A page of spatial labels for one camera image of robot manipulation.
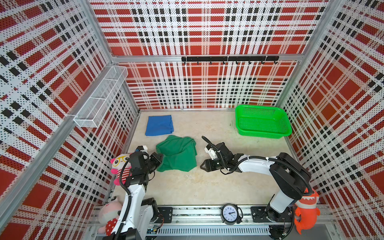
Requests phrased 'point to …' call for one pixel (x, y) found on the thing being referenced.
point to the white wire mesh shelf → (91, 114)
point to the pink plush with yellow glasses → (117, 163)
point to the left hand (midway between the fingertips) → (163, 156)
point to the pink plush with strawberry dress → (109, 211)
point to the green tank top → (178, 154)
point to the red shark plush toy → (306, 212)
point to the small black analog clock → (231, 214)
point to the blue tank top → (159, 125)
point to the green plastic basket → (262, 121)
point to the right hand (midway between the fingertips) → (204, 167)
